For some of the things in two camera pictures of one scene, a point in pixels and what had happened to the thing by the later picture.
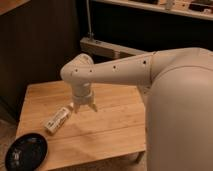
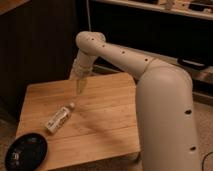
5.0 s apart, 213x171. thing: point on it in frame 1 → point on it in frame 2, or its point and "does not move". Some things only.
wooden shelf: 202,9 does not move
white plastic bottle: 58,118 does not move
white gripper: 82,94 → 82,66
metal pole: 90,33 does not move
